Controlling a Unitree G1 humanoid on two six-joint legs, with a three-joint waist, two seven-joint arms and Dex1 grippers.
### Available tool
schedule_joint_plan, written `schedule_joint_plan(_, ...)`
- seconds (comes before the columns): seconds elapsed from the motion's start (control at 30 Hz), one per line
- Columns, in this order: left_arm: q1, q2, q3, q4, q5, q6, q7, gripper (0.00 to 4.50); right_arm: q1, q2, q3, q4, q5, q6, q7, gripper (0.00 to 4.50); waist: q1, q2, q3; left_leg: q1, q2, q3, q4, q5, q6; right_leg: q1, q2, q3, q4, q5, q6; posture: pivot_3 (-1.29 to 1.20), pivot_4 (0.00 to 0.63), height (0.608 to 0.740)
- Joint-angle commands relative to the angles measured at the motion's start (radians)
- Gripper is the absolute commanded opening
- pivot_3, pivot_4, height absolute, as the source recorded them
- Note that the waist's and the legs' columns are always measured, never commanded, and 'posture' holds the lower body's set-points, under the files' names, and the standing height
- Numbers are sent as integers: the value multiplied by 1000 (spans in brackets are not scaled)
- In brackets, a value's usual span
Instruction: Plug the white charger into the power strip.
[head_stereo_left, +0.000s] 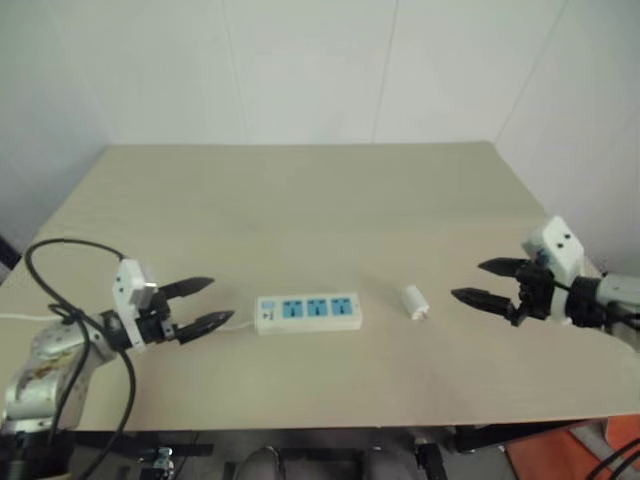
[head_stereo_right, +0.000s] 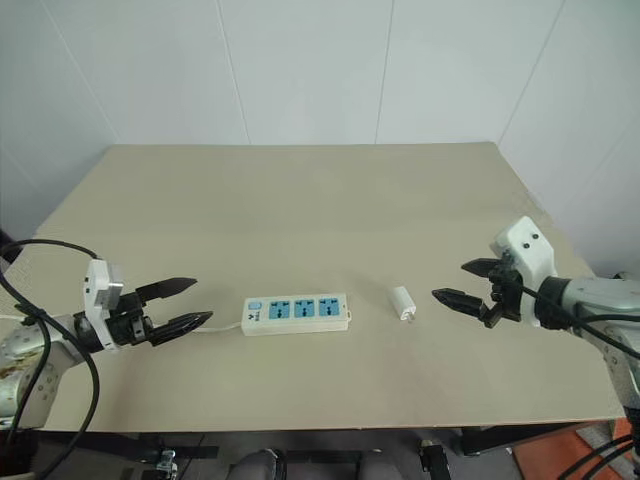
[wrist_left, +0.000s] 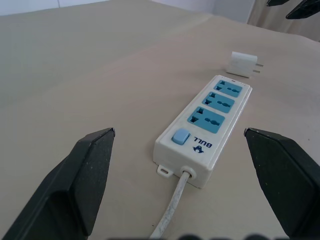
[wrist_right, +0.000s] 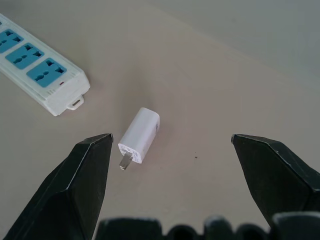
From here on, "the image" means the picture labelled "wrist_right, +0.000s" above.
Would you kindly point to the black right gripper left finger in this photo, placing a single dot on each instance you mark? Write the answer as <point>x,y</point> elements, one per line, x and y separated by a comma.
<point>72,190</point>

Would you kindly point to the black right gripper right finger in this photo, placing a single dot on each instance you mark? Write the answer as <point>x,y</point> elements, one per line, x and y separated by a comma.
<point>275,175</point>

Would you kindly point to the white plug adapter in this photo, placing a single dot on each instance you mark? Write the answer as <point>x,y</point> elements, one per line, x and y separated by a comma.
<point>141,136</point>

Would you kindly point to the white blue power strip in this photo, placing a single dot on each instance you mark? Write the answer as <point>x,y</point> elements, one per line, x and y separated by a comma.
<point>37,67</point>

